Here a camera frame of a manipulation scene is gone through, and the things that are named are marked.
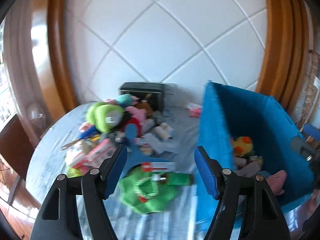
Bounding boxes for large pink white tissue pack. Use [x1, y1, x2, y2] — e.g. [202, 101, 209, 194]
[65, 139, 116, 168]

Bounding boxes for green plush hat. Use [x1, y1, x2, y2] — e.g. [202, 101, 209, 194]
[118, 166, 179, 215]

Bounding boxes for pink pig plush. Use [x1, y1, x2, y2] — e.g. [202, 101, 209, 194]
[266, 170, 287, 196]

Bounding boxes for yellow duck plush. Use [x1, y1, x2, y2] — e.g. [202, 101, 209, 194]
[232, 137, 254, 158]

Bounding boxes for brown medicine bottle green label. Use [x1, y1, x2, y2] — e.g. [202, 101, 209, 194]
[151, 172, 194, 186]

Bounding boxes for red white medicine box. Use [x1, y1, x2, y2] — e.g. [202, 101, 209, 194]
[141, 162, 176, 172]

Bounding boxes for blue plastic crate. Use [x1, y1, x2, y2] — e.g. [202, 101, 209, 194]
[195, 80, 316, 230]

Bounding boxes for lime green plush toy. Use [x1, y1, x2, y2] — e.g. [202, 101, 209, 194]
[86, 102, 124, 133]

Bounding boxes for white tube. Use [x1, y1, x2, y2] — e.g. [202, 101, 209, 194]
[153, 122, 174, 141]

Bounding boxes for small pink tissue packet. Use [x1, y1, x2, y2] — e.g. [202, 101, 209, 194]
[186, 102, 202, 118]

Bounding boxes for pink plush toy in box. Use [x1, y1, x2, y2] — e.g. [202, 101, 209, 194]
[125, 102, 153, 125]

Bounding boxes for dark wooden chair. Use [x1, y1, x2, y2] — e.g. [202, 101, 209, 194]
[0, 115, 34, 180]

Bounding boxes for black box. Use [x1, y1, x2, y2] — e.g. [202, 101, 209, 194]
[119, 82, 165, 112]

